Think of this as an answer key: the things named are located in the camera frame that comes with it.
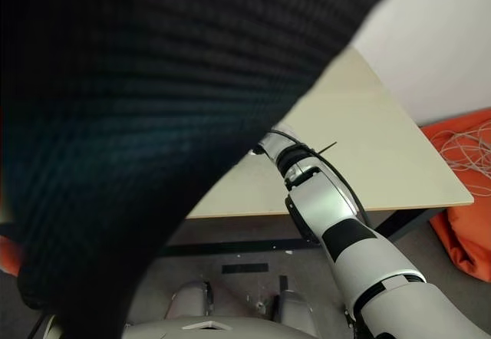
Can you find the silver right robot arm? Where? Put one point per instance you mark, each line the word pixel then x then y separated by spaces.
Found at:
pixel 318 197

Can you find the black zip tie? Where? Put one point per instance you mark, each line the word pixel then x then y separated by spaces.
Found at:
pixel 326 148

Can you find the long black tape strip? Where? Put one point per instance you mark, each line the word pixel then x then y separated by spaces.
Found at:
pixel 244 268

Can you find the black ribbed fabric cover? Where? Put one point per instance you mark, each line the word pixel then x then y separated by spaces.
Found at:
pixel 134 105

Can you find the short black tape strip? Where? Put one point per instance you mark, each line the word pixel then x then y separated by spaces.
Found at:
pixel 284 282

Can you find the grey left robot leg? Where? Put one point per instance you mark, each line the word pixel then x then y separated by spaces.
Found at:
pixel 190 300

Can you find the grey robot leg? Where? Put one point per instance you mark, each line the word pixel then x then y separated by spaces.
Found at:
pixel 293 306
pixel 190 300

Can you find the grey right robot leg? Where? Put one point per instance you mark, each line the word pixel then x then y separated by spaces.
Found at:
pixel 293 306

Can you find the silver robot torso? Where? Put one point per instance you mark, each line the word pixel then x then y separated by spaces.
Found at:
pixel 222 329

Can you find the orange beanbag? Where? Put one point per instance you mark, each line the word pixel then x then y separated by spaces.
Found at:
pixel 464 235
pixel 9 254

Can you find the black table frame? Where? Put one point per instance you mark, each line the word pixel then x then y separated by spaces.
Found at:
pixel 238 247

